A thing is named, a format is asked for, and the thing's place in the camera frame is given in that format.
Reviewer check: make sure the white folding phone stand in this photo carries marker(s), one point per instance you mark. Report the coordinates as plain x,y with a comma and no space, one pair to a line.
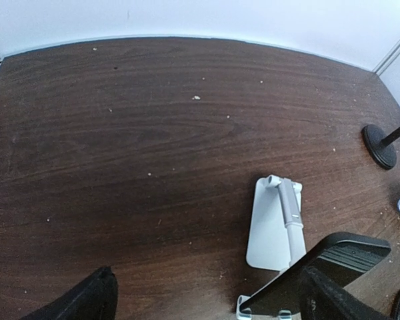
276,240

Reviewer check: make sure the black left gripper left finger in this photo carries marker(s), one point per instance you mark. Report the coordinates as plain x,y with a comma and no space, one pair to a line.
95,297

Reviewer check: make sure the black smartphone no case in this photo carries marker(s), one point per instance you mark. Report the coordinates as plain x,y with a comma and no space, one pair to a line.
343,257

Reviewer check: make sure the black round-base phone stand rear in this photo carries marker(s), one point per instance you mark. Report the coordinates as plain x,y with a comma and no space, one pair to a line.
380,145

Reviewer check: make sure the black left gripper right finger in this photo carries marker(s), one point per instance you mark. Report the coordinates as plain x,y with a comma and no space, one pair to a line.
322,298

